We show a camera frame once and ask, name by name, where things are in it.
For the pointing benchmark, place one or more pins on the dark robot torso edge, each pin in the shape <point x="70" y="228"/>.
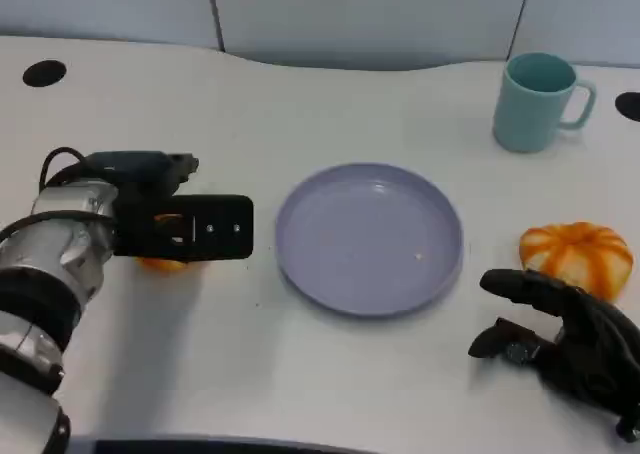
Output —
<point x="225" y="447"/>

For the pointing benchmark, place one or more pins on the blue-grey partition panel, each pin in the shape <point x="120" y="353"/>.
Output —
<point x="100" y="4"/>
<point x="370" y="14"/>
<point x="585" y="9"/>

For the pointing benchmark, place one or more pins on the orange white toy bread roll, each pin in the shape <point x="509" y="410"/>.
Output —
<point x="167" y="266"/>
<point x="575" y="249"/>

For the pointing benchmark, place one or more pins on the lilac plate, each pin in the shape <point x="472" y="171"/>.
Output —
<point x="365" y="244"/>

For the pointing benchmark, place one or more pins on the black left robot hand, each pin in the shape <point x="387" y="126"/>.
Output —
<point x="135" y="166"/>

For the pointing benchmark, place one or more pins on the pale green mug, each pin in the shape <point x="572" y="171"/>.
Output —
<point x="525" y="116"/>

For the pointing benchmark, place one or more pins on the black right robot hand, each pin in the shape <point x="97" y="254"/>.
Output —
<point x="590" y="354"/>

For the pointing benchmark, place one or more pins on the black round table grommet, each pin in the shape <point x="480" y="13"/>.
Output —
<point x="44" y="73"/>
<point x="630" y="106"/>

